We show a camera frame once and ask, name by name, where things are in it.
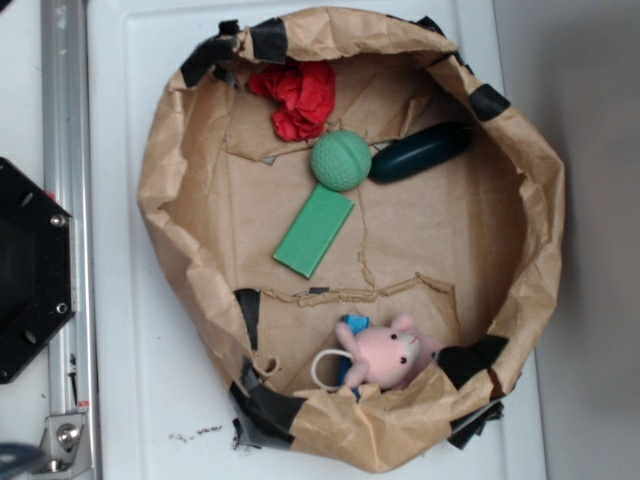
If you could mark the crumpled red paper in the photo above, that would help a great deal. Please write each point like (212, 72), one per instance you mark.
(306, 94)

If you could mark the green rectangular block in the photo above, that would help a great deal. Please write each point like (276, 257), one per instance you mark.
(313, 231)

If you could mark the brown paper bag bin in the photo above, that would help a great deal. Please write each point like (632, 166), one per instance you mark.
(471, 248)

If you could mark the green dimpled ball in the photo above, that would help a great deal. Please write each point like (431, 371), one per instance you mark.
(341, 160)

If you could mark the blue block under plush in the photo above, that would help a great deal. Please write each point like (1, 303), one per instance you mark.
(356, 325)

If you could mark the dark green oval object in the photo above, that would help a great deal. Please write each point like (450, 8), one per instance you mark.
(420, 151)

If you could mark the pink plush pig toy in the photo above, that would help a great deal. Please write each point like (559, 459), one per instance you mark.
(390, 357)

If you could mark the white tray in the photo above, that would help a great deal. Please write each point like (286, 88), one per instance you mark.
(164, 413)

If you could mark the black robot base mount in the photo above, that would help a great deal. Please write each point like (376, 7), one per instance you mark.
(36, 277)

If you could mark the aluminium extrusion rail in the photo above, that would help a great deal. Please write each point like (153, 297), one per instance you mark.
(72, 358)

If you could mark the metal corner bracket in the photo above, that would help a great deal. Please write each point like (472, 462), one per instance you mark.
(66, 447)

